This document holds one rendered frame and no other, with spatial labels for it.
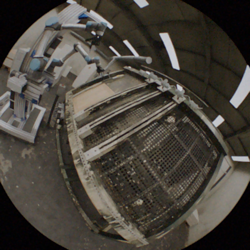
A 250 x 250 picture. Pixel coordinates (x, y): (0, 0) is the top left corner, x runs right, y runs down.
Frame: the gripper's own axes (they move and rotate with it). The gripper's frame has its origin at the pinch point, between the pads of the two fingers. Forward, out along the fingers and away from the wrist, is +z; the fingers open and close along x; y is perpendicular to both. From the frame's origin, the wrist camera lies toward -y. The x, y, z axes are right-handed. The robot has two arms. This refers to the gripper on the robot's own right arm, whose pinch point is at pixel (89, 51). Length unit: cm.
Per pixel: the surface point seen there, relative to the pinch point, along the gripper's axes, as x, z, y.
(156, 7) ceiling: 192, -214, 63
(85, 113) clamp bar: -37, 54, 15
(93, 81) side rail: 47, 59, 11
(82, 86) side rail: 38, 69, -5
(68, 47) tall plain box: 232, 28, -137
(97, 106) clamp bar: -30, 46, 26
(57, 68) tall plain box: 202, 108, -159
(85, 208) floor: -155, 125, 14
